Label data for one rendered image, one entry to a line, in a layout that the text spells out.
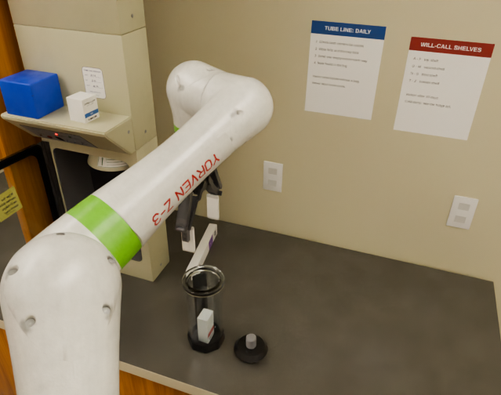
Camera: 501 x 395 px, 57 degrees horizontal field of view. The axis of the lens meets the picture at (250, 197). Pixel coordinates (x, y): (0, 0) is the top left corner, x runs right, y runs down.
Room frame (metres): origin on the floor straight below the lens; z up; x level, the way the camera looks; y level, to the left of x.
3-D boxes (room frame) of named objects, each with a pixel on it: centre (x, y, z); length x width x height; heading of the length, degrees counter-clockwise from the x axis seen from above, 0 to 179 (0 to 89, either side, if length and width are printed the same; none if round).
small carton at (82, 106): (1.09, 0.42, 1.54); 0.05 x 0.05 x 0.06; 65
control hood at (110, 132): (1.11, 0.48, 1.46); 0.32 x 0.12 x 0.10; 71
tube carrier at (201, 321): (0.88, 0.12, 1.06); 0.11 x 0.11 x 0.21
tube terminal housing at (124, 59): (1.28, 0.42, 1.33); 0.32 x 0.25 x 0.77; 71
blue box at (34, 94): (1.14, 0.57, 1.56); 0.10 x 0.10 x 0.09; 71
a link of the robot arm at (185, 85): (0.87, 0.11, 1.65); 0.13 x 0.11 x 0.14; 49
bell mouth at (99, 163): (1.25, 0.41, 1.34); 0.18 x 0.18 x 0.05
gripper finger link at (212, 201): (0.95, 0.09, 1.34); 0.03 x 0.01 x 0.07; 70
